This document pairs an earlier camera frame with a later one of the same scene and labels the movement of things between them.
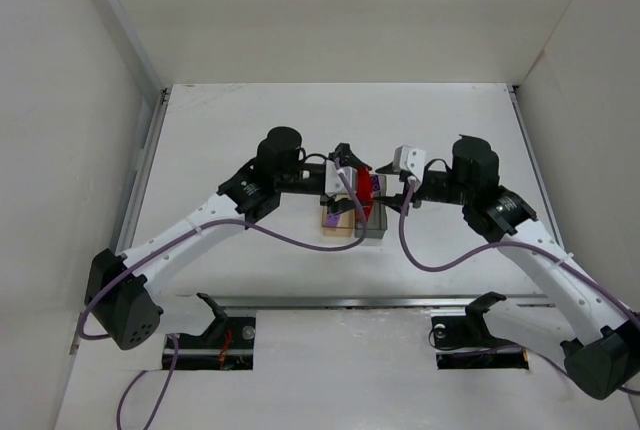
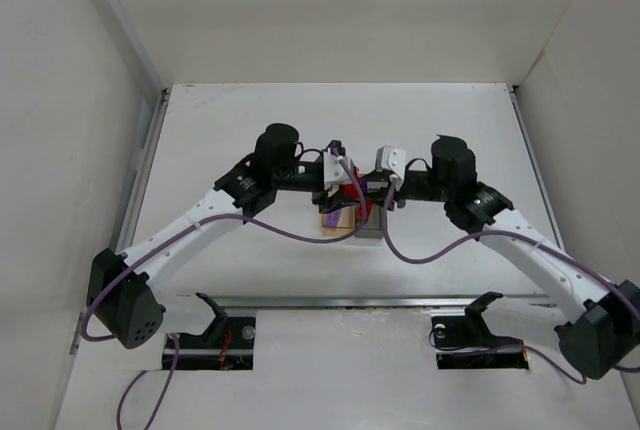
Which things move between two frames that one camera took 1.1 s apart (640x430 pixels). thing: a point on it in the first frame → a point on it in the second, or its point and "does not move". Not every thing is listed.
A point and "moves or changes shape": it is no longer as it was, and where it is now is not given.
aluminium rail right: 537,164 does not move
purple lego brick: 332,219 does not move
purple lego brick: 375,183 moves or changes shape
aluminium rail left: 120,236 does not move
